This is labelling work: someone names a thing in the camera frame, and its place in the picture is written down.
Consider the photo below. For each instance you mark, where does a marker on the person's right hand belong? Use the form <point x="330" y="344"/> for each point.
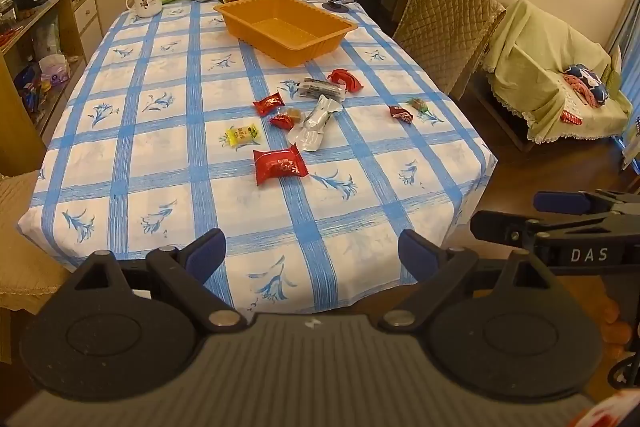
<point x="614" y="319"/>

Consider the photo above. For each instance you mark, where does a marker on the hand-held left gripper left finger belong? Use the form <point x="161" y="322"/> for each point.
<point x="211" y="248"/>

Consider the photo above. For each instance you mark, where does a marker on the green covered sofa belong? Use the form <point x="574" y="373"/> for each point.
<point x="530" y="57"/>

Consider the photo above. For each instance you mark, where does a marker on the blue patterned cushion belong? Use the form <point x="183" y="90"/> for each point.
<point x="592" y="82"/>

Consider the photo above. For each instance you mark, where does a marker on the large red snack packet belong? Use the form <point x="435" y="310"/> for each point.
<point x="277" y="164"/>

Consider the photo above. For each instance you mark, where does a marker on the green brown candy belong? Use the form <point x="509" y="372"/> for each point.
<point x="419" y="104"/>

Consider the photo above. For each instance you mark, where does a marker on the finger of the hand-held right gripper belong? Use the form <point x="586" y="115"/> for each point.
<point x="500" y="227"/>
<point x="560" y="202"/>

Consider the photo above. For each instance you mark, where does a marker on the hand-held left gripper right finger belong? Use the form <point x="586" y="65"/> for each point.
<point x="413" y="252"/>

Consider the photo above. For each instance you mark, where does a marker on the small red candy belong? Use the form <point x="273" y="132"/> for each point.
<point x="281" y="122"/>

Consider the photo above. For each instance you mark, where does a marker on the white mug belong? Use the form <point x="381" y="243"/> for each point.
<point x="145" y="1"/>

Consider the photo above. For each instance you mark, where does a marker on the orange plastic tray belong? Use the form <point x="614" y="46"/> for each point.
<point x="280" y="29"/>

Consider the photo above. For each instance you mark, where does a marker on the silver foil packet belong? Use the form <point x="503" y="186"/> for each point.
<point x="315" y="123"/>

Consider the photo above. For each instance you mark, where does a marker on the quilted brown chair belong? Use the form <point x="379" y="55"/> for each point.
<point x="445" y="27"/>
<point x="27" y="232"/>

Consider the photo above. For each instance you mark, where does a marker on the red twisted snack packet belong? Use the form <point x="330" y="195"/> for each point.
<point x="346" y="79"/>

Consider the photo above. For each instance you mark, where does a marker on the blue checked tablecloth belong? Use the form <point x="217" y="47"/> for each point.
<point x="175" y="167"/>

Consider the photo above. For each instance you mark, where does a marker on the dark red candy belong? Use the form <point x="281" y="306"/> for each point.
<point x="400" y="113"/>

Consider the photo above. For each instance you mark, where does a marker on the dark clear snack packet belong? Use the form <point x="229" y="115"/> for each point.
<point x="322" y="88"/>

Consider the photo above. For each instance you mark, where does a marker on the yellow green candy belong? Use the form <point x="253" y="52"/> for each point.
<point x="241" y="136"/>

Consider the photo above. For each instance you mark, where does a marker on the pink plastic bag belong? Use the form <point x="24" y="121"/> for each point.
<point x="54" y="71"/>

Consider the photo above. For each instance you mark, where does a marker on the wooden shelf unit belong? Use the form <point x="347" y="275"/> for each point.
<point x="80" y="14"/>

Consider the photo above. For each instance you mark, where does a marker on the brown caramel candy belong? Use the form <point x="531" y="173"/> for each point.
<point x="296" y="116"/>

